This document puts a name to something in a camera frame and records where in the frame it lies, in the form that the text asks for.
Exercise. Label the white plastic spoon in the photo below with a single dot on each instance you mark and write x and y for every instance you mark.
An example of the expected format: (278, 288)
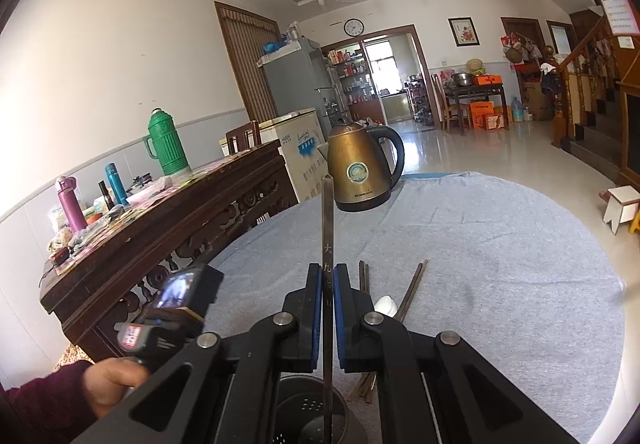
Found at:
(386, 306)

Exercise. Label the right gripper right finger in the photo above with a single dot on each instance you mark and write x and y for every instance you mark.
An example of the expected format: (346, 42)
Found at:
(432, 389)

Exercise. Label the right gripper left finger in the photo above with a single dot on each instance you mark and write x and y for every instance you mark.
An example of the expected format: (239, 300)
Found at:
(205, 388)

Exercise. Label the left hand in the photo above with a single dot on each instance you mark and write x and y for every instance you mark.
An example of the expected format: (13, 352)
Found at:
(107, 382)

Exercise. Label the purple water bottle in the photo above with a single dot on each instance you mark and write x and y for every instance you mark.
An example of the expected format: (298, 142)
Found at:
(66, 187)

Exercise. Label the wooden staircase railing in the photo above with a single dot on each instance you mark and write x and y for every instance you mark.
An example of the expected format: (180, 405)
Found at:
(589, 78)

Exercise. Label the grey refrigerator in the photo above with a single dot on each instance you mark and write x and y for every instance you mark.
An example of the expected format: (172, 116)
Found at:
(300, 77)

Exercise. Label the teal water bottle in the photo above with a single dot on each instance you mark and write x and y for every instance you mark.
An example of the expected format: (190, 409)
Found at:
(115, 182)

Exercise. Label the brown wooden door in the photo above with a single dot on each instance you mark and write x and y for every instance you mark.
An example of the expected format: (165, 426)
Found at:
(245, 34)

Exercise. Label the white small stool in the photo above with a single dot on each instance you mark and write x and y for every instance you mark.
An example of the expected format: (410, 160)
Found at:
(622, 204)

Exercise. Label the wooden dining chair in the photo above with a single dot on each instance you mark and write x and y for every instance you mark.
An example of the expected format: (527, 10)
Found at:
(243, 137)

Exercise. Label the steel chopstick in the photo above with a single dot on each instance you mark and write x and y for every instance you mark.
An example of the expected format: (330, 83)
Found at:
(327, 235)

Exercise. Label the dark dining table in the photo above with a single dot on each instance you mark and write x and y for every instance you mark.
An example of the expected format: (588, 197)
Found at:
(457, 96)

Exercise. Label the framed flower picture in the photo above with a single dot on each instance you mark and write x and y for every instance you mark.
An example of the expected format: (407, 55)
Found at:
(464, 32)

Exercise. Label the grey table cloth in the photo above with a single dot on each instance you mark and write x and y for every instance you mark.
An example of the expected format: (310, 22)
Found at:
(513, 272)

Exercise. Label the wall calendar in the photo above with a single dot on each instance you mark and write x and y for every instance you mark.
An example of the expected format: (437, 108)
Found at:
(620, 17)

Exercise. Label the maroon left sleeve forearm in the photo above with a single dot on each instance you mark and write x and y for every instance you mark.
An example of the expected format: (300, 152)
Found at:
(51, 409)

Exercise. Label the round wall clock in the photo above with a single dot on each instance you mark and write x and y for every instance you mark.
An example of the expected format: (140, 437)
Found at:
(353, 27)

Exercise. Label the white chest freezer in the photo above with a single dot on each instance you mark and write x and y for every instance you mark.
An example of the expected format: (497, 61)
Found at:
(300, 135)

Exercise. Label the green thermos jug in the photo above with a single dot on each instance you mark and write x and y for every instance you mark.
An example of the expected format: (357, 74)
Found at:
(163, 143)

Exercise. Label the bronze electric kettle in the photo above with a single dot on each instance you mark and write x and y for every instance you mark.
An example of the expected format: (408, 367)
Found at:
(365, 162)

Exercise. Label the dark grey utensil holder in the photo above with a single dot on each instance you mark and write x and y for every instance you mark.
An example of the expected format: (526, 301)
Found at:
(300, 414)

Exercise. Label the carved dark wooden sideboard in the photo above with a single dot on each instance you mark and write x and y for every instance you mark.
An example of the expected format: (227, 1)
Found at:
(93, 290)

